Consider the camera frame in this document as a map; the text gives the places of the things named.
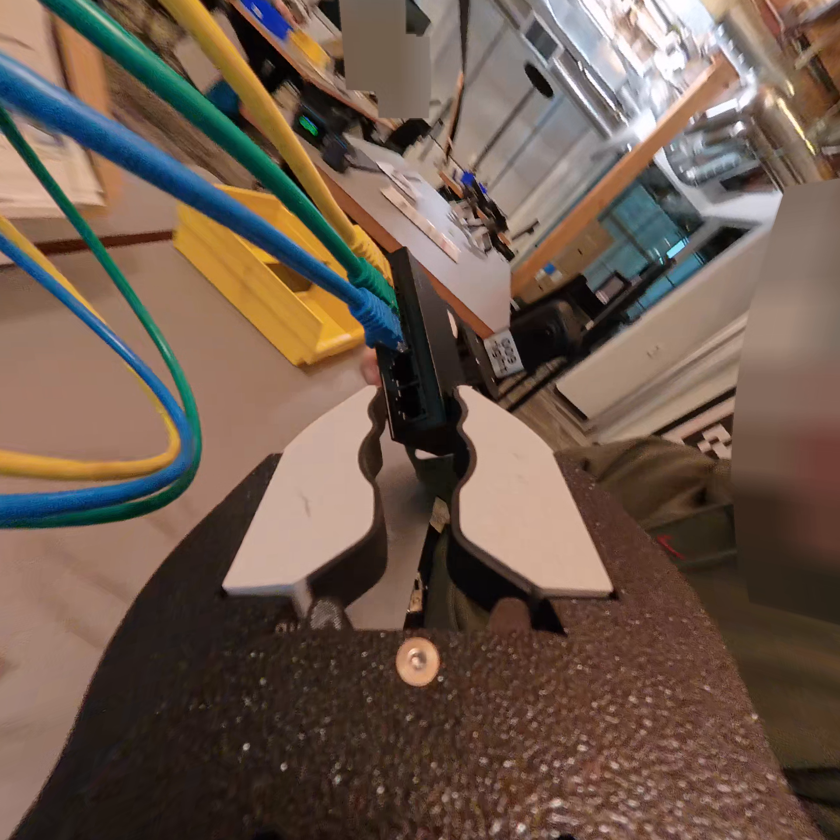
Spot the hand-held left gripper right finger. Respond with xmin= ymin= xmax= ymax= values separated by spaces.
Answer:
xmin=449 ymin=385 xmax=618 ymax=601

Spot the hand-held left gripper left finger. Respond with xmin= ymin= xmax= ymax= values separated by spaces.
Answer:
xmin=223 ymin=386 xmax=389 ymax=619

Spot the black network switch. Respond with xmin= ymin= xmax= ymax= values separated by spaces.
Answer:
xmin=374 ymin=248 xmax=464 ymax=455

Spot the yellow plastic bin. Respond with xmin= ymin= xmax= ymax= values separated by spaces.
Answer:
xmin=173 ymin=184 xmax=366 ymax=367

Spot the yellow ethernet cable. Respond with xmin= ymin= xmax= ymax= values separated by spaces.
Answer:
xmin=0 ymin=0 xmax=395 ymax=481

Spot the green ethernet cable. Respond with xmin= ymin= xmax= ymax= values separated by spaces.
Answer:
xmin=0 ymin=0 xmax=399 ymax=530

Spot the blue ethernet cable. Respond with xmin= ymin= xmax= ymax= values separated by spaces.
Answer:
xmin=0 ymin=52 xmax=405 ymax=530

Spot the person's right forearm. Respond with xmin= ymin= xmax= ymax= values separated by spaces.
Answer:
xmin=558 ymin=436 xmax=736 ymax=534

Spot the grey work table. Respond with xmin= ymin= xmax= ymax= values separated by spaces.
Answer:
xmin=230 ymin=0 xmax=514 ymax=340

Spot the black white marker poster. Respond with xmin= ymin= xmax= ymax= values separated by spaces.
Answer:
xmin=659 ymin=394 xmax=736 ymax=464

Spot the person's olive clothing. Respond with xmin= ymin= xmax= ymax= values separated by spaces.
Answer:
xmin=682 ymin=525 xmax=840 ymax=809

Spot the silver ventilation duct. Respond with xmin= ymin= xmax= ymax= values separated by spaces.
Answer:
xmin=669 ymin=85 xmax=823 ymax=193

